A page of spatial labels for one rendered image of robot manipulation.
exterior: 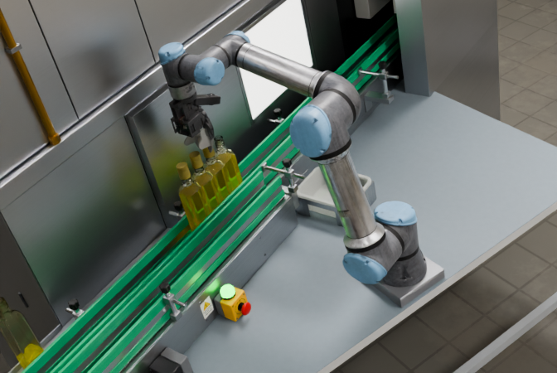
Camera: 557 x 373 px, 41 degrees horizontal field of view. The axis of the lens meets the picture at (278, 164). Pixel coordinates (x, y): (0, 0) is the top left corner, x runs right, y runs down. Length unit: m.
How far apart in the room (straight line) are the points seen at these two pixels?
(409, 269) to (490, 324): 1.01
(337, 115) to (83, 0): 0.75
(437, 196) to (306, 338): 0.71
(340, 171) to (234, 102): 0.77
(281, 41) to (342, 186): 0.95
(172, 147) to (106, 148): 0.25
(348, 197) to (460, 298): 1.41
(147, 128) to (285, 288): 0.64
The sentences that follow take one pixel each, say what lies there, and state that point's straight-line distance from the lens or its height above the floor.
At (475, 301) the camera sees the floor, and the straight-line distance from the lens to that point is 3.24.
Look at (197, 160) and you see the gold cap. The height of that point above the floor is 1.15.
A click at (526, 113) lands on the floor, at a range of 4.29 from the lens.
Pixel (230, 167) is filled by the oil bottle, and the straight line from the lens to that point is 2.38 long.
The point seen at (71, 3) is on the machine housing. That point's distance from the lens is 2.08.
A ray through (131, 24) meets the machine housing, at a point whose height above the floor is 1.55.
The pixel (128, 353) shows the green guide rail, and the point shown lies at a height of 0.91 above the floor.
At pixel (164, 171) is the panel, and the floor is 1.09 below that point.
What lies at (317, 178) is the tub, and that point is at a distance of 2.62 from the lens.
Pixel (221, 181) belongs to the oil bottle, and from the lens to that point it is 2.35.
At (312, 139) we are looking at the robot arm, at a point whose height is 1.36.
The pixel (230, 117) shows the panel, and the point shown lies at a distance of 2.56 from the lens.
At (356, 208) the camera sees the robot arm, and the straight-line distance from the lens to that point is 1.95.
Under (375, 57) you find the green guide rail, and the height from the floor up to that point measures 0.94.
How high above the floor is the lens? 2.39
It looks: 35 degrees down
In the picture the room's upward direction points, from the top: 14 degrees counter-clockwise
